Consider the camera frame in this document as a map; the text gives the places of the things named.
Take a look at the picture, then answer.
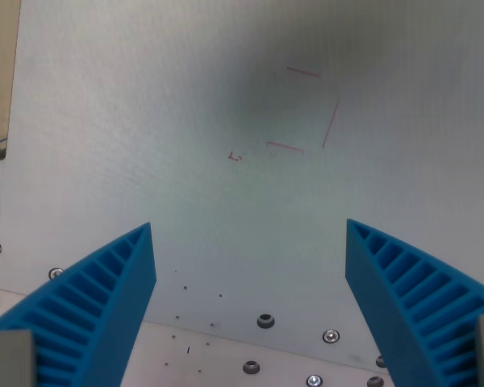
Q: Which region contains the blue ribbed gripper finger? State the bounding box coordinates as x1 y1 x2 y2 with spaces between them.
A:
344 218 484 387
0 222 157 387

